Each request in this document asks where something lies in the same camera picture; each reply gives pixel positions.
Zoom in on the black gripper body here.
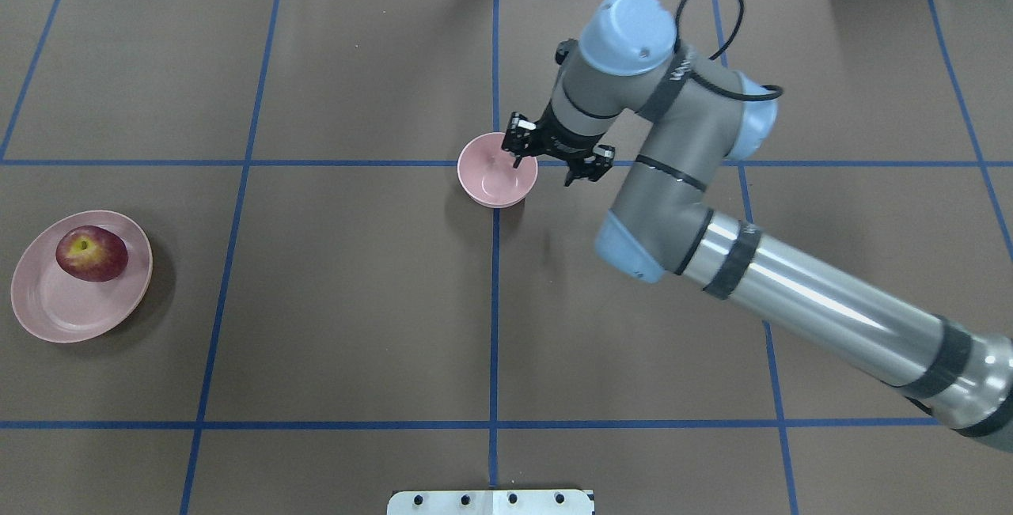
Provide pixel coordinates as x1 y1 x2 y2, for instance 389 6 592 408
533 121 590 162

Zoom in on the pink plate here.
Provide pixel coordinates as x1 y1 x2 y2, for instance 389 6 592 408
10 210 153 343

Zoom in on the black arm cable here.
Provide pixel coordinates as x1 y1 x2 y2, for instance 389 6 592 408
673 0 784 101

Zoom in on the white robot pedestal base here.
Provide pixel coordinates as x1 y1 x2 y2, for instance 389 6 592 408
386 489 596 514

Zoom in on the red yellow apple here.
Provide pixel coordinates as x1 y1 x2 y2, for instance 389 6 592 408
55 225 129 283

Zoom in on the pink bowl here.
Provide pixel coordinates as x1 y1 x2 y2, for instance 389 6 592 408
457 131 539 208

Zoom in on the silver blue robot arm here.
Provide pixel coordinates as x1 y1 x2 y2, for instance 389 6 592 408
502 0 1012 453

